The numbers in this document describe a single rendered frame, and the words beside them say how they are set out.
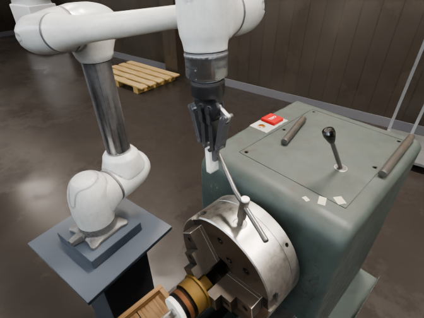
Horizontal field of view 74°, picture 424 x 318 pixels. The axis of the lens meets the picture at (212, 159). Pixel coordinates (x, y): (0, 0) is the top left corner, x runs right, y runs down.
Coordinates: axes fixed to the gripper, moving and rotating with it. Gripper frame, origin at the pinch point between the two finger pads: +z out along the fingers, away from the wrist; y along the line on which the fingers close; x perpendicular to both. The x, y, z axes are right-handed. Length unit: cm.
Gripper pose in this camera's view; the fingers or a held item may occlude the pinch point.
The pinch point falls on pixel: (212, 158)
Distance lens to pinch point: 70.9
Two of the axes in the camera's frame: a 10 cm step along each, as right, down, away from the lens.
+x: 7.2, -3.9, 5.7
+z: 0.5, 8.5, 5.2
